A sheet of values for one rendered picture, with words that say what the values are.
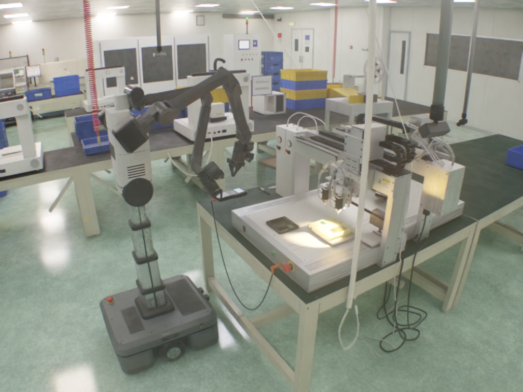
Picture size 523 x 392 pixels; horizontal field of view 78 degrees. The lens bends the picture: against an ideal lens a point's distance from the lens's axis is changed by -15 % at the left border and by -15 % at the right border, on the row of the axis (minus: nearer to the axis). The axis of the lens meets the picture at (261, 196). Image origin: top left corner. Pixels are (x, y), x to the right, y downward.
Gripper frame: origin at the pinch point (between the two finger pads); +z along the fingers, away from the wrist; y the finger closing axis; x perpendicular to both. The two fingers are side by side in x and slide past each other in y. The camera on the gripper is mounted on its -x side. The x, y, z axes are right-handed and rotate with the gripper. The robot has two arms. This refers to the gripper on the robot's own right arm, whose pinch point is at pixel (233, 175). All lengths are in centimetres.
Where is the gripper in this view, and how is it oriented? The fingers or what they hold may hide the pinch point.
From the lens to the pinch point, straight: 219.0
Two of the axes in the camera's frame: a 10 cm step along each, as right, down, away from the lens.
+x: -7.7, 0.0, -6.4
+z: -2.1, 9.5, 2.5
